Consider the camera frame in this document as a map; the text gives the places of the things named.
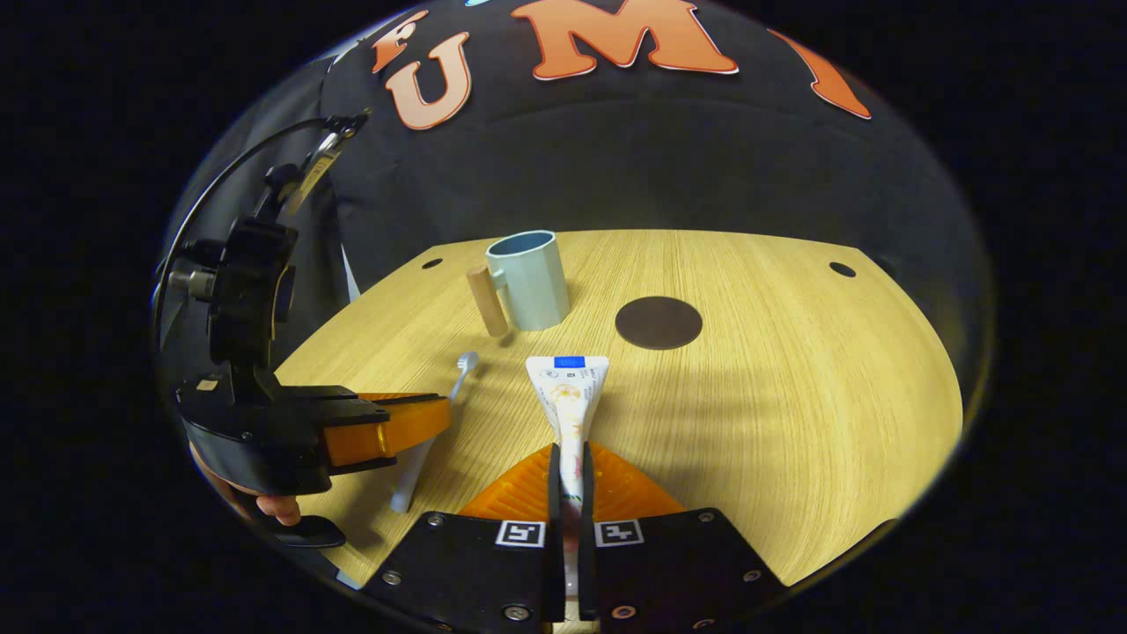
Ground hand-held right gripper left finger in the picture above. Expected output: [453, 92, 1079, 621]
[361, 440, 564, 630]

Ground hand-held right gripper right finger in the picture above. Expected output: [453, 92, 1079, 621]
[577, 440, 789, 630]

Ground white toothbrush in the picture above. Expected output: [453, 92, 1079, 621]
[390, 351, 481, 514]

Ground white toothpaste tube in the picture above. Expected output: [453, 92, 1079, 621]
[526, 355, 610, 600]

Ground light blue cup wooden handle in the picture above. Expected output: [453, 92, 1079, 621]
[467, 230, 571, 338]

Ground dark brown round coaster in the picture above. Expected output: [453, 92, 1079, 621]
[615, 296, 703, 351]

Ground black backdrop cloth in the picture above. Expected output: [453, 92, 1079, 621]
[163, 0, 996, 424]

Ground black cable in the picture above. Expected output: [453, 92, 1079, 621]
[151, 114, 371, 353]

